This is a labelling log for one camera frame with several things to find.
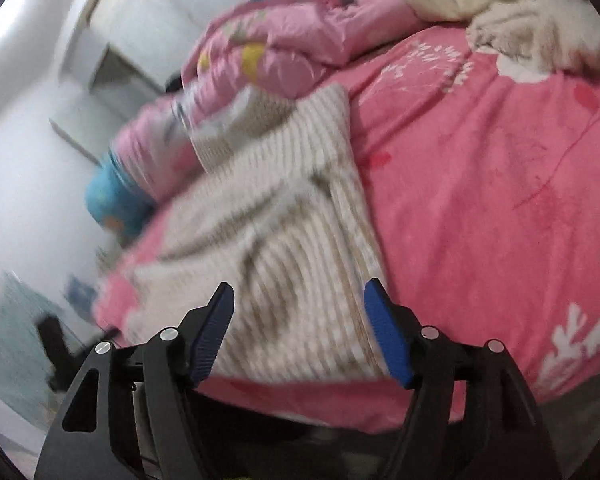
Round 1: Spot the small blue object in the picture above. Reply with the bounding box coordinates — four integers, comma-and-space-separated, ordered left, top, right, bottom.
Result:
64, 274, 99, 312

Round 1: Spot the beige fuzzy garment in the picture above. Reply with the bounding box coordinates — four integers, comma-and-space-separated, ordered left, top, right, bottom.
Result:
467, 0, 600, 77

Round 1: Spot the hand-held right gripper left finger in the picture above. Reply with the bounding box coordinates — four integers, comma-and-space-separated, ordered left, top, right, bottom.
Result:
34, 281, 236, 480

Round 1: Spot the white wardrobe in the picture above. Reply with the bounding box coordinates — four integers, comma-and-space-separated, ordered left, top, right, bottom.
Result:
60, 0, 301, 106

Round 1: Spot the pink floral blanket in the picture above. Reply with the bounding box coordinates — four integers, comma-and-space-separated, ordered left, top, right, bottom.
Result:
92, 27, 600, 433

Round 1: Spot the beige houndstooth coat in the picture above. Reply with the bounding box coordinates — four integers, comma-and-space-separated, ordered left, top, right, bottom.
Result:
122, 82, 392, 386

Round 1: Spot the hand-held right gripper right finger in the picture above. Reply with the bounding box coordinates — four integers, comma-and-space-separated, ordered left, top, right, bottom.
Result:
363, 277, 563, 480

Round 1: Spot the teal patterned cloth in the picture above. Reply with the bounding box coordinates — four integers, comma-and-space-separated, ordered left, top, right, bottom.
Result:
0, 270, 88, 426

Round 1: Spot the pink cartoon quilt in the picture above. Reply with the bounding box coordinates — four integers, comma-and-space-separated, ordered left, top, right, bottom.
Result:
85, 0, 431, 241

